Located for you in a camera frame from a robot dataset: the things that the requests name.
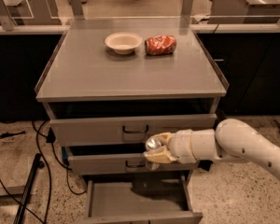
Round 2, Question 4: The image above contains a grey middle drawer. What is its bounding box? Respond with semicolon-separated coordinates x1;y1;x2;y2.
68;153;198;175

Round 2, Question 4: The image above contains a dark cloth on cabinet side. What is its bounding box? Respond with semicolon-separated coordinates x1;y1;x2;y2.
198;111;219;172

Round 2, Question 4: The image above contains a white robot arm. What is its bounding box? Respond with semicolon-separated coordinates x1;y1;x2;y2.
144;119;280;180

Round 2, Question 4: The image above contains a black bar on floor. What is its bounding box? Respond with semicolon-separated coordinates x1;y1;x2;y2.
13;153;41;224

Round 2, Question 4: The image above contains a white paper bowl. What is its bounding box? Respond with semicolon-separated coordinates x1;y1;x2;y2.
105;32;143;55

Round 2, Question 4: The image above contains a black tool on floor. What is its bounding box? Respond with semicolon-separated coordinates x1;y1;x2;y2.
0;131;26;139

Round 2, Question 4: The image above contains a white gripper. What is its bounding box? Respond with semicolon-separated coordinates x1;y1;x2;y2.
144;129;222;164

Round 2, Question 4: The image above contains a grey bottom drawer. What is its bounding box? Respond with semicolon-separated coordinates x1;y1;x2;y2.
75;178;203;224

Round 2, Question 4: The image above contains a silver redbull can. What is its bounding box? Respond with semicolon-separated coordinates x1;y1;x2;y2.
145;134;163;172

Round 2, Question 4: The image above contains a grey metal drawer cabinet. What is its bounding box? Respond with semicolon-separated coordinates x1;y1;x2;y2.
34;16;230;224

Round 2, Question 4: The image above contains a grey top drawer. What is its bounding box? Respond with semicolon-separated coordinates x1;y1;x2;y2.
50;114;217;147

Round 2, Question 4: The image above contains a crushed orange soda can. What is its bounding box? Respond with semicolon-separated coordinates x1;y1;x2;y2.
145;35;176;56

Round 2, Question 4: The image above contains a grey drawer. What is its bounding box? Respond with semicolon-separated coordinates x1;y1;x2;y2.
50;114;217;147
68;153;198;175
75;178;203;224

